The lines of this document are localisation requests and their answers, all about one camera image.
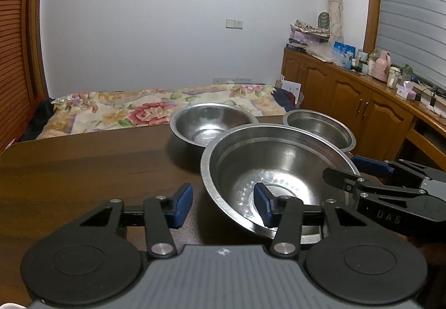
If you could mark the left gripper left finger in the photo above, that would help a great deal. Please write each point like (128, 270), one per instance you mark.
(162, 215)

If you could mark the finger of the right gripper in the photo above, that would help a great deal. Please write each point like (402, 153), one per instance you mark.
(371, 167)
(341, 180)

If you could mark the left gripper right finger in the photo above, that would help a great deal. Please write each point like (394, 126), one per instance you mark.
(283, 213)

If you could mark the large steel bowl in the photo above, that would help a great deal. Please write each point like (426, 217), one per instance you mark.
(287, 160)

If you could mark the small steel bowl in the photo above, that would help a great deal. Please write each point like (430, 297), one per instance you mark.
(323, 126)

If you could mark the wooden sideboard cabinet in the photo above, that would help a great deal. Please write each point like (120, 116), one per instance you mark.
(385, 126)

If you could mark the pink tissue box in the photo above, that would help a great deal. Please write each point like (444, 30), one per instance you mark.
(405, 93)

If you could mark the pink thermos jug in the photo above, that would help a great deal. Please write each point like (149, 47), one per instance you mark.
(382, 66)

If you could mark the white paper bag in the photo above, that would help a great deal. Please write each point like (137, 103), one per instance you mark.
(293, 88)

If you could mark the blue printed box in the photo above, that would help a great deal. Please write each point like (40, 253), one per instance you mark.
(343, 55)

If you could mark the floral bed quilt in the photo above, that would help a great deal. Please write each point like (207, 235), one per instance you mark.
(97, 111)

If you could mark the grey window blind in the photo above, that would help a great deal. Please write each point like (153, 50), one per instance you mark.
(413, 32)

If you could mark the stack of folded fabrics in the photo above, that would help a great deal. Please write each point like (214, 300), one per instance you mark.
(304, 34)

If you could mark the black cloth on bed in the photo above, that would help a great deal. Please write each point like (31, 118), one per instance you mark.
(41, 116)

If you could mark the brown louvered wardrobe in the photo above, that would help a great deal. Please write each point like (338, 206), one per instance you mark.
(23, 83)

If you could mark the wall socket strip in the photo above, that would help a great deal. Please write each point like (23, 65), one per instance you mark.
(229, 81)

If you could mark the white wall switch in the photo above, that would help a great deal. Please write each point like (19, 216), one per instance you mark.
(234, 24)

